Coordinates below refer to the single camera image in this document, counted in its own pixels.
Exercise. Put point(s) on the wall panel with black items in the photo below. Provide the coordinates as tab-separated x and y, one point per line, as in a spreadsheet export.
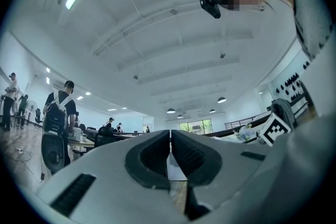
291	84

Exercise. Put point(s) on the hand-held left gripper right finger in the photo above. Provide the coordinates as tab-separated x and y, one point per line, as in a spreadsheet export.
210	165

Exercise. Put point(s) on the window with green view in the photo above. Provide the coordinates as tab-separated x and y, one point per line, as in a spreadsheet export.
203	124

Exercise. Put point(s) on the white box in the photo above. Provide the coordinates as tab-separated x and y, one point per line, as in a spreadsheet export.
77	133

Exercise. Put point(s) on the black head-mounted camera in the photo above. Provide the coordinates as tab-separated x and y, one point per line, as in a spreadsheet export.
210	5

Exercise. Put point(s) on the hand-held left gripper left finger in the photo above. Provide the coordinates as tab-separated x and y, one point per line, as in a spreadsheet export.
110	178

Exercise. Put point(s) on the long dark desk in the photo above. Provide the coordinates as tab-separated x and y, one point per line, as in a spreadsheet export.
128	134

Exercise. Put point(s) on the light wooden desk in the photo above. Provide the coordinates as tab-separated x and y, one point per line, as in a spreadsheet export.
82	143

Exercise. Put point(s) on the black slatted rack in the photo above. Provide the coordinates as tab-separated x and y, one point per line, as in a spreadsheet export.
304	98

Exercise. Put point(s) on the white standing fan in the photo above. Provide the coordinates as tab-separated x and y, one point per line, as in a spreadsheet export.
32	106

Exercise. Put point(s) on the grey draped fabric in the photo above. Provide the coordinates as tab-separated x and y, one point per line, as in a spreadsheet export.
284	112

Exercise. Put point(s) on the person's white shirt torso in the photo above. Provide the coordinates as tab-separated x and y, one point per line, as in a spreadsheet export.
309	165

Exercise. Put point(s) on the dark metal railing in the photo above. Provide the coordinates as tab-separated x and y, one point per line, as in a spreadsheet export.
237	123

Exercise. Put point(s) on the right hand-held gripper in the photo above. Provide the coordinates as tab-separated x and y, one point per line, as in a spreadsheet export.
274	129

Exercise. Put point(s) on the pale flower bunch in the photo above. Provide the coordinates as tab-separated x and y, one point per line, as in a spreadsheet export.
245	133

